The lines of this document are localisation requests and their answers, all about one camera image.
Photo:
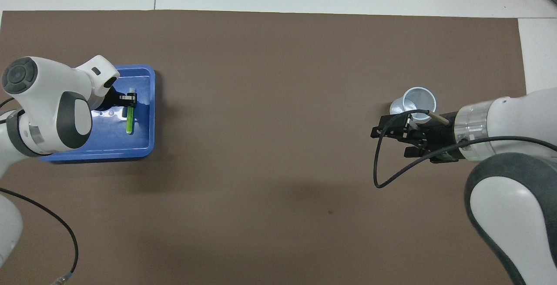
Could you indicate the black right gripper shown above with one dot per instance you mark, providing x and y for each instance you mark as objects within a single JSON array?
[{"x": 439, "y": 139}]

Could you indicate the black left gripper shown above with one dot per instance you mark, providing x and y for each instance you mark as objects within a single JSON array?
[{"x": 109, "y": 100}]

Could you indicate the green marker pen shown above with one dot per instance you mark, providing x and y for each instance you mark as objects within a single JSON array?
[{"x": 129, "y": 124}]

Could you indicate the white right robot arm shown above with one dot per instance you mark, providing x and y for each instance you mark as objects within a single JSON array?
[{"x": 513, "y": 215}]

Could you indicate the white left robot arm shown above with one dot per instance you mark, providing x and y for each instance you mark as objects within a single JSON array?
[{"x": 48, "y": 85}]

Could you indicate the blue plastic tray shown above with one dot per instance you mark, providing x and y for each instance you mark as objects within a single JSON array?
[{"x": 143, "y": 137}]

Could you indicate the translucent plastic cup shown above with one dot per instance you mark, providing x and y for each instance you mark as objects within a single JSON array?
[{"x": 420, "y": 100}]

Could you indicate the brown table mat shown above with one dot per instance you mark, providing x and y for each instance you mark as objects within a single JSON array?
[{"x": 278, "y": 167}]

